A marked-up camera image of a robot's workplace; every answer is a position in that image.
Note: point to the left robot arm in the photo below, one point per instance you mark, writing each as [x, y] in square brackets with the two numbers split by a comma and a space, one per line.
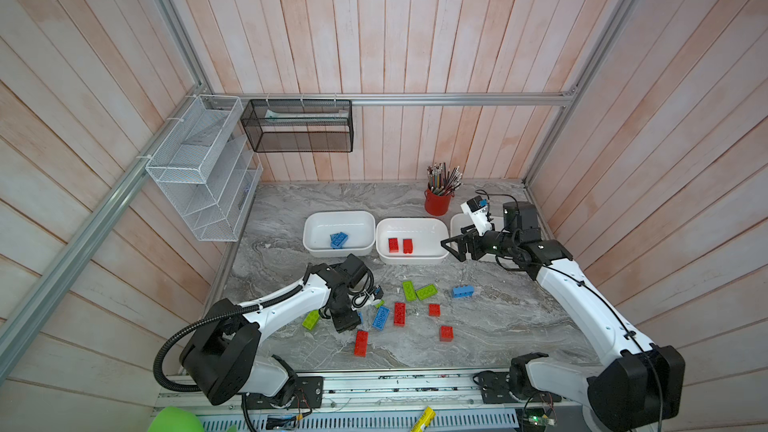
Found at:
[218, 354]

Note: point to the black mesh wall basket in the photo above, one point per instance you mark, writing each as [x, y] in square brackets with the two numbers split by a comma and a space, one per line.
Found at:
[299, 125]

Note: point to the middle white bin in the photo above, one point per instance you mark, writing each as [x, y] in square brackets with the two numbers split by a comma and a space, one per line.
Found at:
[426, 234]

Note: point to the yellow tool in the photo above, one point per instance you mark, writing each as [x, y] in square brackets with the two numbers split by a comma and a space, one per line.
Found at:
[424, 421]

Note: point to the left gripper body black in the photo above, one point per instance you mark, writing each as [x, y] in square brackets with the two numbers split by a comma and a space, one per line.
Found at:
[342, 314]

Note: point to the red long lego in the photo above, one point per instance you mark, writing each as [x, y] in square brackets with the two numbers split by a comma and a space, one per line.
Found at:
[399, 315]
[361, 343]

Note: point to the green ball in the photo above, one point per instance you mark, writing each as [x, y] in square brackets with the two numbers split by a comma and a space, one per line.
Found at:
[172, 419]

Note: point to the small red lego middle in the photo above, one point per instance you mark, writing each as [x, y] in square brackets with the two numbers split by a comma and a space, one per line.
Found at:
[434, 310]

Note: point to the red long lego bottom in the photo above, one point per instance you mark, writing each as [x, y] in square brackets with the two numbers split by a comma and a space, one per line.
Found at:
[361, 343]

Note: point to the small red lego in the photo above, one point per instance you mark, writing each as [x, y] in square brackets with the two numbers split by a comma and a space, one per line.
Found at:
[446, 334]
[434, 310]

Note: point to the white wire wall shelf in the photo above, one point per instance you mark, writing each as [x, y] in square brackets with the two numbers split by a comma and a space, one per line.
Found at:
[205, 170]

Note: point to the red long lego center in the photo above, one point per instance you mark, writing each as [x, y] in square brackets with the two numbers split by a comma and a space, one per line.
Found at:
[399, 315]

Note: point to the aluminium front rail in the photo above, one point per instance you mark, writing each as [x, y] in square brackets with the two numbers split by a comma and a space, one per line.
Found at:
[364, 390]

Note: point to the left white bin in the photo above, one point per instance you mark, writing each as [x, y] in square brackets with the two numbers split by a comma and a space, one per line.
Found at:
[358, 225]

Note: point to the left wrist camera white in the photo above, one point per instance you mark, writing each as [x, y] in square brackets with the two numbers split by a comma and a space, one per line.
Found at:
[477, 209]

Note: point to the blue lego top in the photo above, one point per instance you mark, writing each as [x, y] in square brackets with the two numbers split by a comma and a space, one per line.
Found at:
[346, 237]

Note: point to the pencils bundle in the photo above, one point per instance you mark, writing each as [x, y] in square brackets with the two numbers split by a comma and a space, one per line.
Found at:
[443, 180]

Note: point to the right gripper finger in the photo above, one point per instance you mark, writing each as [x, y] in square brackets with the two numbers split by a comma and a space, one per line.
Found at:
[461, 254]
[458, 243]

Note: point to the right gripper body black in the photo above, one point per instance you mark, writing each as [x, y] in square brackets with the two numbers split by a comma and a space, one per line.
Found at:
[491, 244]

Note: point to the small red lego lower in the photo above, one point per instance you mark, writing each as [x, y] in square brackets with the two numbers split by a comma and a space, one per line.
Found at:
[446, 334]

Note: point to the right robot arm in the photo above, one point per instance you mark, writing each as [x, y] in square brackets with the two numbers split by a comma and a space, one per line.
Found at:
[636, 385]

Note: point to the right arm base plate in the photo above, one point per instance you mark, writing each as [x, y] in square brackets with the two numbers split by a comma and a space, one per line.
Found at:
[498, 387]

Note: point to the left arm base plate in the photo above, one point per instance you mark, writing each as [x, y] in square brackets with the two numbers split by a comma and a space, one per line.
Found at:
[307, 393]

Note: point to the red pencil cup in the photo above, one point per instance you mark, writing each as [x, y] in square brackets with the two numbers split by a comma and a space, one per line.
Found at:
[436, 205]

